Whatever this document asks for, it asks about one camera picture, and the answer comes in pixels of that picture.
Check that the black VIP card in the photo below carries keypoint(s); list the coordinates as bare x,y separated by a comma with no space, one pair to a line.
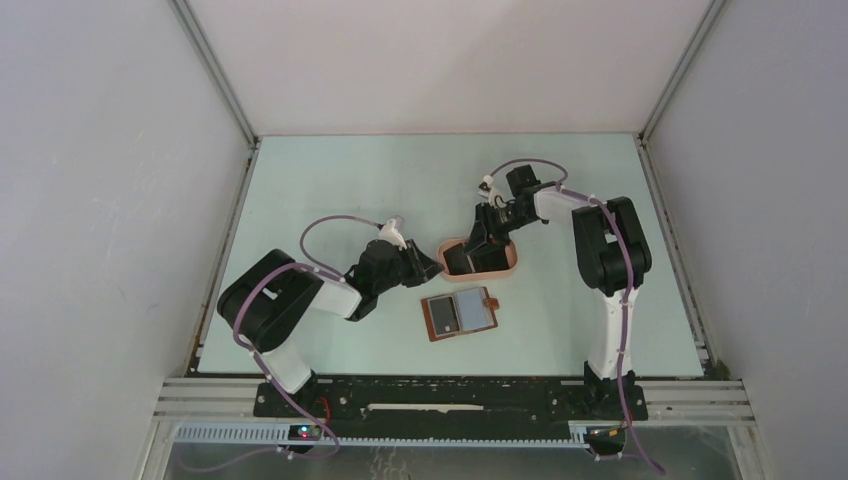
443,316

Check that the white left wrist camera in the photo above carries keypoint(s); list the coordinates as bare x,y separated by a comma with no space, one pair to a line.
391,232

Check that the pink oval plastic tray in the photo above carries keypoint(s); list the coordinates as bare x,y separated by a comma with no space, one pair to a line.
494,265

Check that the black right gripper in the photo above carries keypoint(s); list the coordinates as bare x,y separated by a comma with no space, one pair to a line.
487,233

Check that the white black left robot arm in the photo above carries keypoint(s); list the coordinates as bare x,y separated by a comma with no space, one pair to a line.
264,305

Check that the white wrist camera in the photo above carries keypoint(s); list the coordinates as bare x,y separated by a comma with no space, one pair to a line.
490,193
391,232

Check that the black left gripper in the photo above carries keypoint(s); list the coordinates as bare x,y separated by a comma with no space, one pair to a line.
421,266

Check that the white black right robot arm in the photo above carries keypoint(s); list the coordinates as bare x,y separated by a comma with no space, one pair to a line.
611,250

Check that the aluminium frame rail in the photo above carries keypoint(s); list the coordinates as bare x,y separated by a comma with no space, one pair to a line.
220,410

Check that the brown leather card holder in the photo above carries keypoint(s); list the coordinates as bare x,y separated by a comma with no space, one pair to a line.
476,312

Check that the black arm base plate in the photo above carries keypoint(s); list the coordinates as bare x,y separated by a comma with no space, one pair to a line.
485,408

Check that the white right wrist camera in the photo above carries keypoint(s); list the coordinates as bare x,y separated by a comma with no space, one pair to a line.
490,193

